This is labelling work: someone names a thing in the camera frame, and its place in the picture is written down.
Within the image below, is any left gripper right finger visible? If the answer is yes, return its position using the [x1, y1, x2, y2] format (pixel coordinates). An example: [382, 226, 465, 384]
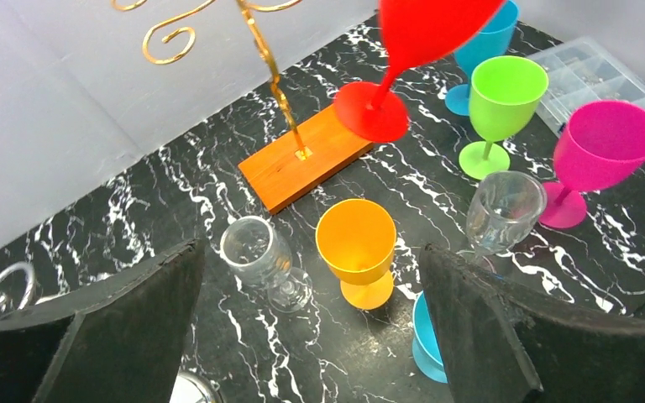
[418, 243, 645, 402]

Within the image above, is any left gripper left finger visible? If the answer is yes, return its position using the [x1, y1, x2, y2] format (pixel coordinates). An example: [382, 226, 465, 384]
[0, 239, 205, 402]

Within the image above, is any teal wine glass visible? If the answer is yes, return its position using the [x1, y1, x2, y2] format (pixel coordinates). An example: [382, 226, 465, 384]
[412, 292, 448, 384]

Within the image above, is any silver wire glass rack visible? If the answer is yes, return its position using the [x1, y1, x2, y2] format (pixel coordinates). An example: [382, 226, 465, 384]
[0, 261, 223, 403]

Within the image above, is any clear wine glass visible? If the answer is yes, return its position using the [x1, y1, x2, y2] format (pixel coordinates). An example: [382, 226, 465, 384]
[220, 216, 312, 313]
[457, 170, 548, 272]

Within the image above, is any orange yellow wine glass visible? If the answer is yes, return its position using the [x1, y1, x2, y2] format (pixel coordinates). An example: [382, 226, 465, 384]
[315, 198, 397, 311]

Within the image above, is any pink wine glass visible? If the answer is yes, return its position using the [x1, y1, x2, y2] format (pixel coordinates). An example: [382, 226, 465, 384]
[539, 100, 645, 228]

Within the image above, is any green wine glass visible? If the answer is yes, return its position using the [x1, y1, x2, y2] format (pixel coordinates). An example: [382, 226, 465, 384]
[459, 55, 549, 180]

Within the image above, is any blue wine glass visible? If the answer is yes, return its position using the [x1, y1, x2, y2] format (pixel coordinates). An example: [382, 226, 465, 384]
[445, 0, 520, 117]

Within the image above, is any red wine glass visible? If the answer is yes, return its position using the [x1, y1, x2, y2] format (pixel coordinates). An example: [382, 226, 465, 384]
[333, 0, 503, 143]

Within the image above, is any clear plastic screw box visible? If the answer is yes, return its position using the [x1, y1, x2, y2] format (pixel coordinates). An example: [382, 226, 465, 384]
[527, 36, 645, 135]

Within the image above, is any gold wire glass rack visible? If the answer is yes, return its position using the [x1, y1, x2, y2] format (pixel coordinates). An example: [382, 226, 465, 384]
[111, 0, 376, 216]

